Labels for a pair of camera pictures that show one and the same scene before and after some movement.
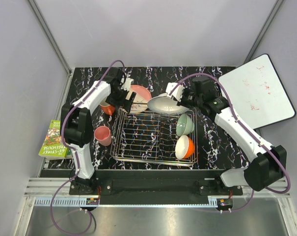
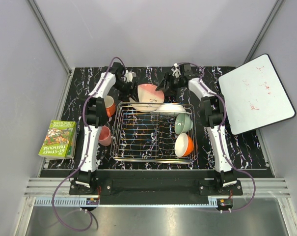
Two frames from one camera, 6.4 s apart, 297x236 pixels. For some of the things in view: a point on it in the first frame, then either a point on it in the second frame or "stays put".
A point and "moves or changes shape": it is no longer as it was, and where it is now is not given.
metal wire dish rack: (148, 138) stays put
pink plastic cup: (102, 135) stays put
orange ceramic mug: (107, 108) stays put
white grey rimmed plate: (164, 104) moves or changes shape
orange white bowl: (184, 147) stays put
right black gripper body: (189, 99) to (173, 84)
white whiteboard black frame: (257, 97) stays put
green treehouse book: (53, 146) stays put
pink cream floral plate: (140, 103) moves or changes shape
